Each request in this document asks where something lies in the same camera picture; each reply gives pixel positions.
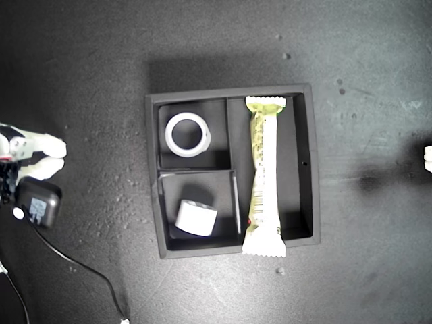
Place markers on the small white tape roll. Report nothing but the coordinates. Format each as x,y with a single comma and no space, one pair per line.
195,219

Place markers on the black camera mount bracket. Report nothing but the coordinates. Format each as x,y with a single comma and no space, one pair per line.
6,180

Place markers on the black tray with wells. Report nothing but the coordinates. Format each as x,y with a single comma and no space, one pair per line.
199,141

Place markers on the snack bar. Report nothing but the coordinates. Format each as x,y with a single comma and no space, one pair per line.
266,152

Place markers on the large white tape roll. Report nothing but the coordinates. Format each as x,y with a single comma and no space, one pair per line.
168,138

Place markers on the black camera box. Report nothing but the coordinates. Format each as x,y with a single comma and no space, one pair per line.
50,199

